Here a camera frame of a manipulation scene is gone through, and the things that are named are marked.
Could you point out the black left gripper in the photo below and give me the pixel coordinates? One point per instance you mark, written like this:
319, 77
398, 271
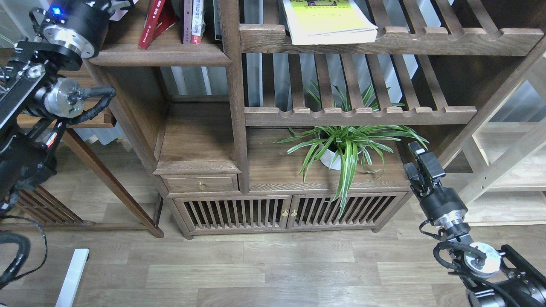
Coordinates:
71, 30

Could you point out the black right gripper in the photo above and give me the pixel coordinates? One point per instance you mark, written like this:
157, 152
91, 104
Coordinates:
441, 205

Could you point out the yellow green book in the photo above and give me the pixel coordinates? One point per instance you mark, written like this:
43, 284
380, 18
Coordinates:
327, 22

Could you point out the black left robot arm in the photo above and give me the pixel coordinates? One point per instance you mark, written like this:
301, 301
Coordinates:
37, 103

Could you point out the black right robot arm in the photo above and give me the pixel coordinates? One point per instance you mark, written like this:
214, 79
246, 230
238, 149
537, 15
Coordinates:
492, 277

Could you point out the light wooden shelf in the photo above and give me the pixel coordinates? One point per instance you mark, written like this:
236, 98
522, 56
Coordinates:
507, 183

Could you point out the white plant pot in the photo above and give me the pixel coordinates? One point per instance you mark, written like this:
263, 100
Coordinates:
329, 158

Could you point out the green spider plant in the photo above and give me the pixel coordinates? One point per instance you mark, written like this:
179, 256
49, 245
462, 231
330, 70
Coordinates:
370, 137

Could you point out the red white upright book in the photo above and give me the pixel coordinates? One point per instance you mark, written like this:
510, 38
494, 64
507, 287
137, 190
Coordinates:
198, 24

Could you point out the dark upright book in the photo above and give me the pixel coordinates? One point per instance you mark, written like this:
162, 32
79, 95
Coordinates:
217, 21

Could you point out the dark wooden bookshelf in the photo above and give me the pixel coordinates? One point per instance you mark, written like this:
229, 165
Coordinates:
212, 112

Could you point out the dark wooden side table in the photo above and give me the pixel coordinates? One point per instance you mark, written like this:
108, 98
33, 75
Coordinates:
47, 209

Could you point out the brass drawer knob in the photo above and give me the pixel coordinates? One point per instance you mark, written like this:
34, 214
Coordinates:
201, 186

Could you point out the white bar on floor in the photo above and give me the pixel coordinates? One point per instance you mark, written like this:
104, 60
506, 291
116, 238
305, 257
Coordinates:
73, 277

